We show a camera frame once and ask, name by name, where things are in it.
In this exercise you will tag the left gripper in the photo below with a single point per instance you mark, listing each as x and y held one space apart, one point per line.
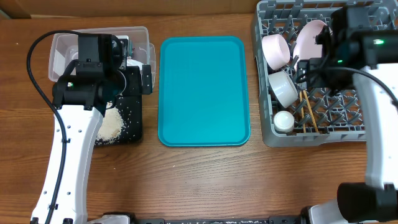
137 88

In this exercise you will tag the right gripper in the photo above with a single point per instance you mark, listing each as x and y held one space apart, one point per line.
310 72

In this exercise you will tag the large white plate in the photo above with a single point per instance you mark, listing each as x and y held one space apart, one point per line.
306 46

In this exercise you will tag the grey bowl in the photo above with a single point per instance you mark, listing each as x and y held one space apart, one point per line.
283 88

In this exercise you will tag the wooden chopstick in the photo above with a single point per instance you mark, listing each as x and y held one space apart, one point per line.
310 111
302 111

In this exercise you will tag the pile of rice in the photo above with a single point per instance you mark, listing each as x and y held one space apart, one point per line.
110 126

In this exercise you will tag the white paper cup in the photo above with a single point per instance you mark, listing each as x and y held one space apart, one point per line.
283 122

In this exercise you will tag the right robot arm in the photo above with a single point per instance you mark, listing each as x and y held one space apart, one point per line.
355 56

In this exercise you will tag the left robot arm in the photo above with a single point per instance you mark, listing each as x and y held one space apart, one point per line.
96 100

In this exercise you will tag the grey dishwasher rack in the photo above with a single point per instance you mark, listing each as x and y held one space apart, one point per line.
339 116

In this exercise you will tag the black plastic tray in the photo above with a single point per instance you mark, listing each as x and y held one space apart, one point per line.
133 124

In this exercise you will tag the teal serving tray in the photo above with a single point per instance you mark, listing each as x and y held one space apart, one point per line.
203 92

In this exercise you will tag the clear plastic bin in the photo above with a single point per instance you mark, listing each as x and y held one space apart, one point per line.
140 40

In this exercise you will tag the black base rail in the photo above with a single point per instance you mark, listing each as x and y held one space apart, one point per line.
130 218

